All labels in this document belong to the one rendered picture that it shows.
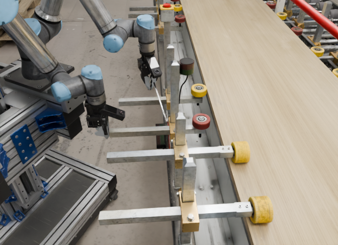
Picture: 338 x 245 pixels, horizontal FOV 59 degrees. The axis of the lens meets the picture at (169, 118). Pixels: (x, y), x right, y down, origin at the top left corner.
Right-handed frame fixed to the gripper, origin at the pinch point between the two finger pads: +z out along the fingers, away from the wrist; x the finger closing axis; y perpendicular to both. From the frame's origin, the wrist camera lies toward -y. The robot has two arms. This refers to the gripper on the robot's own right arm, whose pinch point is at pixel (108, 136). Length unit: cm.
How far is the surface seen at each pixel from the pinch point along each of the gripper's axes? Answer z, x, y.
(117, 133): -3.0, 1.5, -4.8
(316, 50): -8, -62, -124
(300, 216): -7, 51, -66
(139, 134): -1.8, 1.5, -14.3
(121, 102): -1.9, -23.5, -4.8
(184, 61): -34.8, -3.9, -34.4
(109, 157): -13.4, 26.4, -4.4
